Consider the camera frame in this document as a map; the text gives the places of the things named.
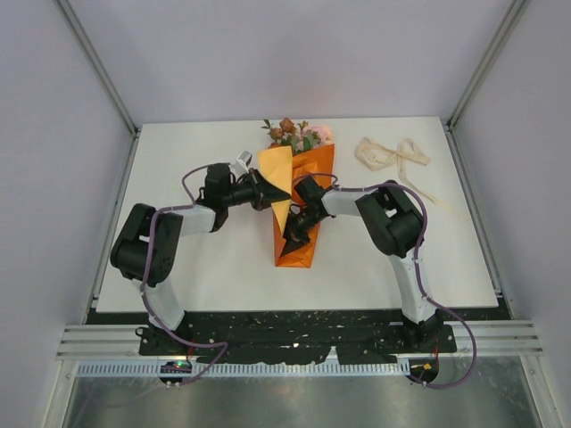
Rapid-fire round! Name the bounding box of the aluminium corner post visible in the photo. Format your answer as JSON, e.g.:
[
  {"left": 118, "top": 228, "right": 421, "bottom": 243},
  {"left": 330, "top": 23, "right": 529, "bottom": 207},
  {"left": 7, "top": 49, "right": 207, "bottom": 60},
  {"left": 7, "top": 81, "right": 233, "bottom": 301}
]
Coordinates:
[
  {"left": 443, "top": 0, "right": 532, "bottom": 133},
  {"left": 53, "top": 0, "right": 141, "bottom": 137}
]

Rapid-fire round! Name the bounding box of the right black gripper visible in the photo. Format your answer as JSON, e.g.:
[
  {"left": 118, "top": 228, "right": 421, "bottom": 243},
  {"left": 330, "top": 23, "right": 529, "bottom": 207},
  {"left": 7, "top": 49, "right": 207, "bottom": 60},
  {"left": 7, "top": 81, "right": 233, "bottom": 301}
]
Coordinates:
[{"left": 277, "top": 208, "right": 325, "bottom": 259}]

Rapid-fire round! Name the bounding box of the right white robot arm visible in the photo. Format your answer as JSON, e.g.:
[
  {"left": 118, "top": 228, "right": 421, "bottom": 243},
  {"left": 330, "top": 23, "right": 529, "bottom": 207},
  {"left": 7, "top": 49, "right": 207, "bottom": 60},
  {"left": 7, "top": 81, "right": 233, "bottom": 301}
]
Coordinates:
[{"left": 279, "top": 174, "right": 442, "bottom": 351}]

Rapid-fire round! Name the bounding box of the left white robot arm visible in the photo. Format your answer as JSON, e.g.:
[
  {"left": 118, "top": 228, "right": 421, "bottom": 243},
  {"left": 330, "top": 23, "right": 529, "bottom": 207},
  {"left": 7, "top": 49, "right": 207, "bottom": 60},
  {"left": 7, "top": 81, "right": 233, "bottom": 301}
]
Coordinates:
[{"left": 110, "top": 162, "right": 292, "bottom": 355}]

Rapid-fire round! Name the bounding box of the fake flower bouquet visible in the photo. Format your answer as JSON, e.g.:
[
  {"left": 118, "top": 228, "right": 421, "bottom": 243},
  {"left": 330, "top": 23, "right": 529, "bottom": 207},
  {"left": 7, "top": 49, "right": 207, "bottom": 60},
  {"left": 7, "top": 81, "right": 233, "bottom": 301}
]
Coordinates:
[{"left": 261, "top": 118, "right": 333, "bottom": 155}]

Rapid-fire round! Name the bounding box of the right aluminium corner post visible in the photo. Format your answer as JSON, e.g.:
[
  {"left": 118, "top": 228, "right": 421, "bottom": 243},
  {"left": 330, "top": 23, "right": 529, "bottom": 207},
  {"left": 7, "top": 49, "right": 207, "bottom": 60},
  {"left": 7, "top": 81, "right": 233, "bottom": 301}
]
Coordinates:
[{"left": 443, "top": 0, "right": 532, "bottom": 133}]

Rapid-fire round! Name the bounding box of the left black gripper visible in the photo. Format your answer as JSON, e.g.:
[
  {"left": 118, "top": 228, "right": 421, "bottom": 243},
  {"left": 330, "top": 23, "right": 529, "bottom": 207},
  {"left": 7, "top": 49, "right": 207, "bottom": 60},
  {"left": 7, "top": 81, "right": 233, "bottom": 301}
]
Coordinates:
[{"left": 221, "top": 168, "right": 290, "bottom": 211}]

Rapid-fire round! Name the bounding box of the left aluminium corner post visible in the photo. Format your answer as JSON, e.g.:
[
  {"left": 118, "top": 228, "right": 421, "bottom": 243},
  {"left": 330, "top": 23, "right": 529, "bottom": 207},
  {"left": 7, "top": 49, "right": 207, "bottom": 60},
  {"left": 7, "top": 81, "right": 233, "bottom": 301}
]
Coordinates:
[{"left": 53, "top": 0, "right": 141, "bottom": 137}]

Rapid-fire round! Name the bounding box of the aluminium frame rail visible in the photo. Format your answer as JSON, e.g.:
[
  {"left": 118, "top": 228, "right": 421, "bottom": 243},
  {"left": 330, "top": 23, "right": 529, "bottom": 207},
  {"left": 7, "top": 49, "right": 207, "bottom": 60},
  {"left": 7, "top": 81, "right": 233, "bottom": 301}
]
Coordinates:
[{"left": 56, "top": 320, "right": 543, "bottom": 360}]

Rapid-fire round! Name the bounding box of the cream ribbon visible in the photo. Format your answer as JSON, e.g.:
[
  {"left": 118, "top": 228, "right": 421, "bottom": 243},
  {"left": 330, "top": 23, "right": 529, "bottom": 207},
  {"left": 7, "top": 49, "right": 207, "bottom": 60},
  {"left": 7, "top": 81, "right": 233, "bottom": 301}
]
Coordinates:
[{"left": 353, "top": 136, "right": 469, "bottom": 219}]

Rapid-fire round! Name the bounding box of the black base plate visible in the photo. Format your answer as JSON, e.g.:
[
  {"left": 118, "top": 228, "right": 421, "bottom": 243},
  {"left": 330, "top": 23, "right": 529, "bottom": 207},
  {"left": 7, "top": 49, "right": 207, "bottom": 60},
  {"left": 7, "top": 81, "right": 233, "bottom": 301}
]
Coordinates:
[{"left": 87, "top": 307, "right": 514, "bottom": 365}]

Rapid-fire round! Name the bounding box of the white slotted cable duct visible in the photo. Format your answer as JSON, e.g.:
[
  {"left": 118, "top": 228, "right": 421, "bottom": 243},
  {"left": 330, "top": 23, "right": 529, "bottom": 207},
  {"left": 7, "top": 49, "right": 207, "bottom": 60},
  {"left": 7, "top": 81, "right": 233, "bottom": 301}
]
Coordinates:
[{"left": 76, "top": 358, "right": 410, "bottom": 378}]

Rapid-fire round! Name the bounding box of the orange wrapping paper sheet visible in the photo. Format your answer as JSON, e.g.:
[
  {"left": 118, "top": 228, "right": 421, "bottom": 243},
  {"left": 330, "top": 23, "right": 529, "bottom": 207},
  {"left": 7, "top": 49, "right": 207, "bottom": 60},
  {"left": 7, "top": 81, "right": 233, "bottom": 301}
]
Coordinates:
[{"left": 257, "top": 144, "right": 335, "bottom": 268}]

